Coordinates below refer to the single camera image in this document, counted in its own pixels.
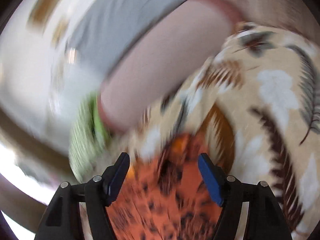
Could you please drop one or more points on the orange black floral garment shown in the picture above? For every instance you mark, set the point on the orange black floral garment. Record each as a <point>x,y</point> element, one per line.
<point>170,200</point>

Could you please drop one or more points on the grey cloth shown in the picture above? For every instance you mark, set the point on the grey cloth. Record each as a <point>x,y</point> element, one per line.
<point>125,17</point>

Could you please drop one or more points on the beige leaf print blanket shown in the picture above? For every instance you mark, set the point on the beige leaf print blanket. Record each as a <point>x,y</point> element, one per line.
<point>262,120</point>

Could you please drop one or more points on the green white printed cloth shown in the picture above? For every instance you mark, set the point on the green white printed cloth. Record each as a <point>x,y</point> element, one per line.
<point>85,135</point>

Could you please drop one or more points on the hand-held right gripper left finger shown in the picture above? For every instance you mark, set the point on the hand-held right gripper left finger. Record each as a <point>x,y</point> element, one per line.
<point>117,177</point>

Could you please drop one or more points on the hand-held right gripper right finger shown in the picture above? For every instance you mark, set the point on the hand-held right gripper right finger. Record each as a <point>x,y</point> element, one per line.
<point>211,180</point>

